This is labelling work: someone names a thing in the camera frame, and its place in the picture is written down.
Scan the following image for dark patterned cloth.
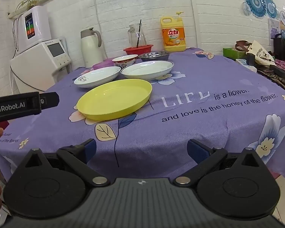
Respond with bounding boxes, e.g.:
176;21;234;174
258;70;285;91

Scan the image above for green box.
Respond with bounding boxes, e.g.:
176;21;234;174
223;47;249;60

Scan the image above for grey metal bowl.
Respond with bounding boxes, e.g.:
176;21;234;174
138;51;171;62

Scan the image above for red plastic basket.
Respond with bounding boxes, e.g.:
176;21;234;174
123;44;154;55

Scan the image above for white bowl red pattern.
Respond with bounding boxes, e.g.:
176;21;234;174
112;54;139;69

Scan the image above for white appliance with screen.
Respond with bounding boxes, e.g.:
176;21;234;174
10;37;73;93

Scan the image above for small blue paper fan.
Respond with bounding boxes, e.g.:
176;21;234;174
264;0;278;19

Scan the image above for black speaker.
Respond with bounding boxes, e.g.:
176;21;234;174
273;34;285;61

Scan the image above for clear glass pitcher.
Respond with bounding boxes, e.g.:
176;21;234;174
127;24;148;48

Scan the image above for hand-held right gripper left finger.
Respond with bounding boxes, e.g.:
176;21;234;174
21;138;111;188

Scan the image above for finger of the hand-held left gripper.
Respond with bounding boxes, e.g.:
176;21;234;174
40;92;60;111

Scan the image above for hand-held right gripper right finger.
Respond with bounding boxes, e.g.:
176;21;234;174
174;139;268;188

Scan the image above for black power brick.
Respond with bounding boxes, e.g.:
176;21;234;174
269;64;285;79

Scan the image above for large blue paper fan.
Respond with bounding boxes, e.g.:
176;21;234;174
243;0;268;18

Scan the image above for yellow detergent bottle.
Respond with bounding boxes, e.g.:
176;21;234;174
160;11;187;53

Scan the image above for purple plastic bowl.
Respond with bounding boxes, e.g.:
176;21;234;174
92;58;114;70

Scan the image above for black stirring stick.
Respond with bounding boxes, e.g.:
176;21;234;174
136;19;142;48

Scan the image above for wall poster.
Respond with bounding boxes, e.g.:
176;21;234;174
268;18;281;40

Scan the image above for white plate blue rim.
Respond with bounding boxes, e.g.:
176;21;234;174
120;60;174;81

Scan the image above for white thermos jug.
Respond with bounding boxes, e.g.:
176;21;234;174
80;27;104;68

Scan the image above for white wall water purifier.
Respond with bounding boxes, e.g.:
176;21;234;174
13;6;51;50

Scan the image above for purple floral tablecloth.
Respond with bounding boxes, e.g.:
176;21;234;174
0;47;285;183

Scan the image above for white wall cable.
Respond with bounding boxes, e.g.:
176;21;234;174
91;0;108;57
187;0;200;48

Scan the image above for yellow plastic plate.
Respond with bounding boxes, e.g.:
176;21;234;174
76;79;153;121

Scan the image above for white printed plate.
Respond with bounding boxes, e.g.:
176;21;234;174
74;66;121;88

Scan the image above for black plug adapter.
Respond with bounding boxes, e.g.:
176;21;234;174
246;53;256;66

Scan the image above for cream tote bag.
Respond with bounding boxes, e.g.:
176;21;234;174
236;40;276;66

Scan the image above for white power strip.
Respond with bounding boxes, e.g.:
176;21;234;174
236;59;258;73

